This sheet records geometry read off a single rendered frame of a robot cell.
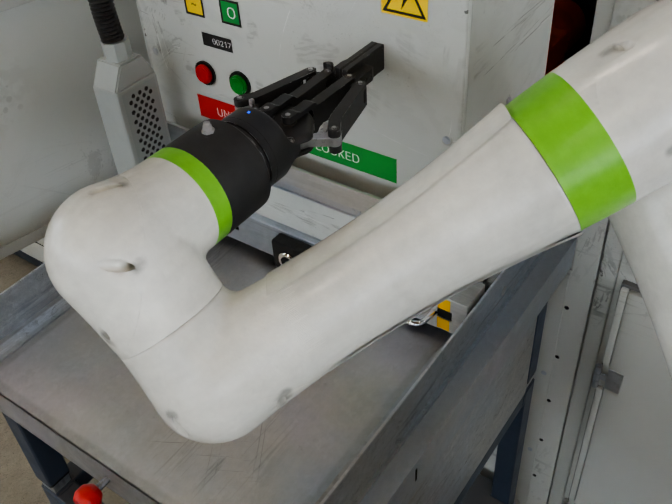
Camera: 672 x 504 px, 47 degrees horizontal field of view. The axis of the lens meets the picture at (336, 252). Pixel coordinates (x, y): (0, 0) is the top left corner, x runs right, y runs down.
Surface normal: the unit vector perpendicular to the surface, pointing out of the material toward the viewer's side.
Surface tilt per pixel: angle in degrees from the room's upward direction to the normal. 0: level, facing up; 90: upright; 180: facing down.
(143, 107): 90
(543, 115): 33
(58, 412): 0
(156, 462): 0
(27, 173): 90
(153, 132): 90
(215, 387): 52
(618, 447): 90
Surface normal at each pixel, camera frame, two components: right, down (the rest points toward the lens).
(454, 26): -0.57, 0.56
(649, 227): -0.69, 0.22
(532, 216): 0.04, 0.48
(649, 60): -0.36, -0.28
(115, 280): 0.12, 0.30
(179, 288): 0.59, -0.13
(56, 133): 0.69, 0.44
